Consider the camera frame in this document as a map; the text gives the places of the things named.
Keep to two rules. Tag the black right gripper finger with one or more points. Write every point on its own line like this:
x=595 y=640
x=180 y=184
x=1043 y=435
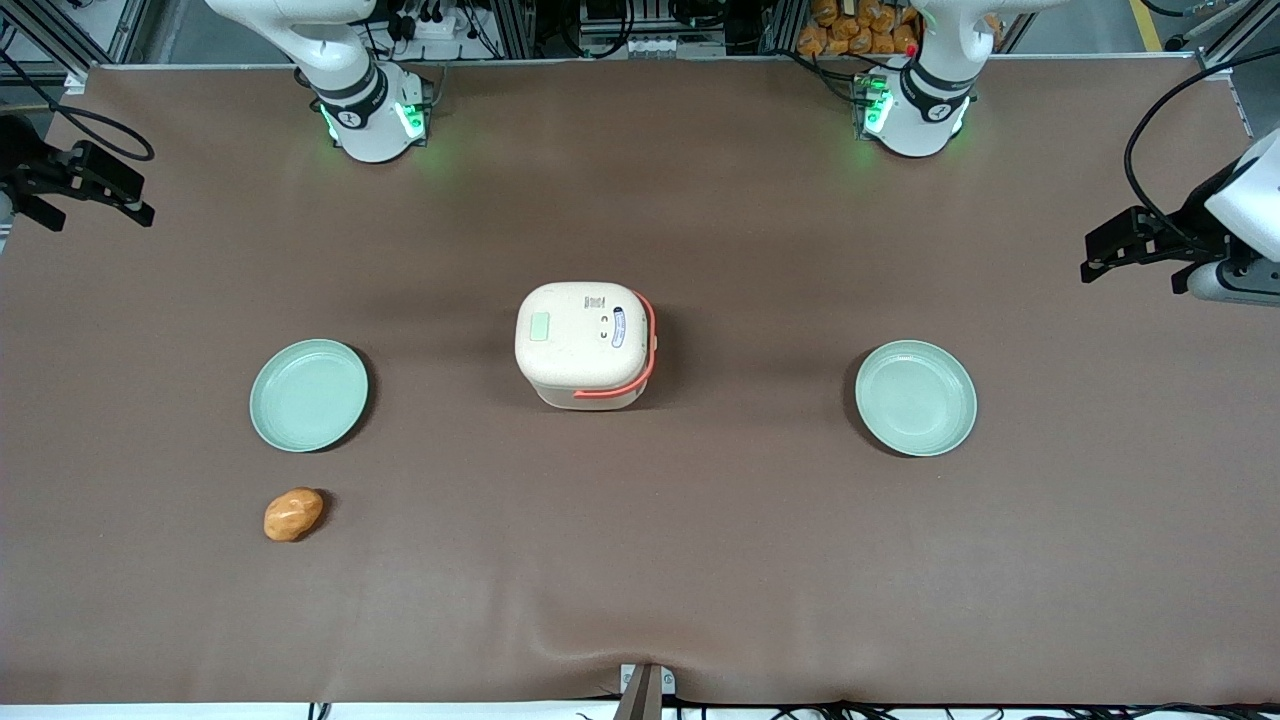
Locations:
x=105 y=175
x=35 y=210

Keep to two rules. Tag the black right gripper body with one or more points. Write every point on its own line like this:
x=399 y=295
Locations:
x=18 y=162

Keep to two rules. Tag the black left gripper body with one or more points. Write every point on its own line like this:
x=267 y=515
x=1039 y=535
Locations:
x=1192 y=222

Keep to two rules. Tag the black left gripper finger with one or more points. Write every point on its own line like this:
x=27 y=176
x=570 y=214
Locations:
x=1125 y=240
x=1195 y=277

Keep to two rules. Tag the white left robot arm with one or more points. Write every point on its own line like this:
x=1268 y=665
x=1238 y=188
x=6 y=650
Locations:
x=925 y=110

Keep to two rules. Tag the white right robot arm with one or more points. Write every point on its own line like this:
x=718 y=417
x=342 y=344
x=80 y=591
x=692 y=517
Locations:
x=365 y=110

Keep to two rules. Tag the pale green round plate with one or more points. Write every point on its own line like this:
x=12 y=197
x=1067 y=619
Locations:
x=308 y=395
x=915 y=398

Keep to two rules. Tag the bag of orange bread rolls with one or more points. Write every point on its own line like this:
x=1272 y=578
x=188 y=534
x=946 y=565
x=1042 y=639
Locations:
x=850 y=30

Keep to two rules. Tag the white power strip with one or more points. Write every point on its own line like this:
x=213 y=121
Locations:
x=435 y=25

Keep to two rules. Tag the golden brown bread roll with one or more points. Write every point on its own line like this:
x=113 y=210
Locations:
x=293 y=514

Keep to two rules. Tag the brown table mat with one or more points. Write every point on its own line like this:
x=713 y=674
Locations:
x=640 y=570

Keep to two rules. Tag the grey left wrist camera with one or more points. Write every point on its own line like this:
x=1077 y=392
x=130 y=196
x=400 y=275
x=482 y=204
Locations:
x=1240 y=285

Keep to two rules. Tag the aluminium frame profile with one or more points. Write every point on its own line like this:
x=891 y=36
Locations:
x=1235 y=45
x=60 y=40

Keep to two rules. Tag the grey metal camera bracket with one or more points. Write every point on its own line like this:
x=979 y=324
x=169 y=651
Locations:
x=643 y=692

